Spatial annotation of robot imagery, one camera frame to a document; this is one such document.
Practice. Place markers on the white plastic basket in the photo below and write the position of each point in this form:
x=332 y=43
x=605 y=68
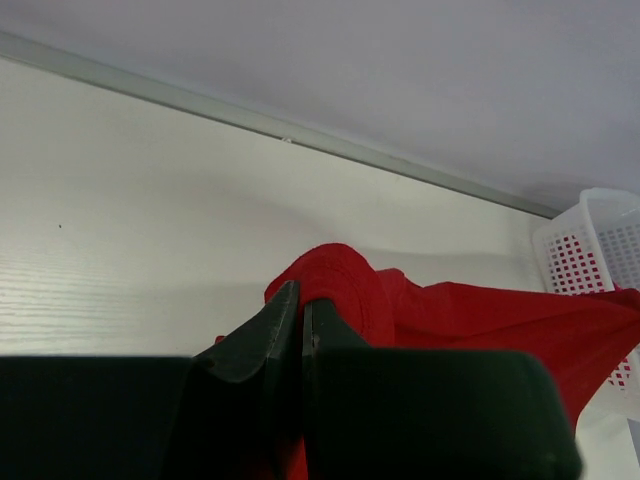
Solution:
x=588 y=257

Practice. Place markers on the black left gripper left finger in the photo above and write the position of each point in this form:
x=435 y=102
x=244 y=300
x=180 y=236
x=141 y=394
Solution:
x=229 y=412

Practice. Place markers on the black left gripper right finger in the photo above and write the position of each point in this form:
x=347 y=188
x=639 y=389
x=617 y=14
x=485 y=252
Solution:
x=391 y=413

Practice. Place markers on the dark red t shirt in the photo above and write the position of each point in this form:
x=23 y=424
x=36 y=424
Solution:
x=389 y=311

